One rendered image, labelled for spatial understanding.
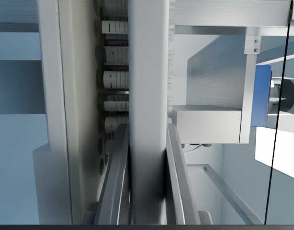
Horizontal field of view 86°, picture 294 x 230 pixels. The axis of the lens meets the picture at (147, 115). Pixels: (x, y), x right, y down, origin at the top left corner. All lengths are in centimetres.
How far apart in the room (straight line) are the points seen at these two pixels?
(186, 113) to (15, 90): 62
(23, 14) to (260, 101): 69
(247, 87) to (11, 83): 81
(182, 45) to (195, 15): 362
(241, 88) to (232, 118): 10
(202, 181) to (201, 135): 393
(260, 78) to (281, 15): 17
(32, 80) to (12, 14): 26
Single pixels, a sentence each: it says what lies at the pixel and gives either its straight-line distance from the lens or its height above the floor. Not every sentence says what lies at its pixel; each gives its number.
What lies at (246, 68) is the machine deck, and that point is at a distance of 56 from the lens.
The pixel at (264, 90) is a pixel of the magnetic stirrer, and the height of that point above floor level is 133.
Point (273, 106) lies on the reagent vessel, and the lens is 70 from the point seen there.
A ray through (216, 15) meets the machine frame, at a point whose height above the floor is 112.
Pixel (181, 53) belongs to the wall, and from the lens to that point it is 402.
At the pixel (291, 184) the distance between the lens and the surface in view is 63.
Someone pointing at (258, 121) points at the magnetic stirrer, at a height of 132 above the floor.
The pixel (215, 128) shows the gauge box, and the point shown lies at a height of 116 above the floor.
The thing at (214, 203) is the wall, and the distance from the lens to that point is 480.
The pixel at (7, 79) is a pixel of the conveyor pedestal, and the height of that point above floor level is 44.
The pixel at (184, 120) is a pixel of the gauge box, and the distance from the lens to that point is 49.
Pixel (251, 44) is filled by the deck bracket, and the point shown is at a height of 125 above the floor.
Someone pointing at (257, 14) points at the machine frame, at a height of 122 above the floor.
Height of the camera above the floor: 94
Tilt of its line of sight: 2 degrees up
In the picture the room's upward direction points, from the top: 90 degrees clockwise
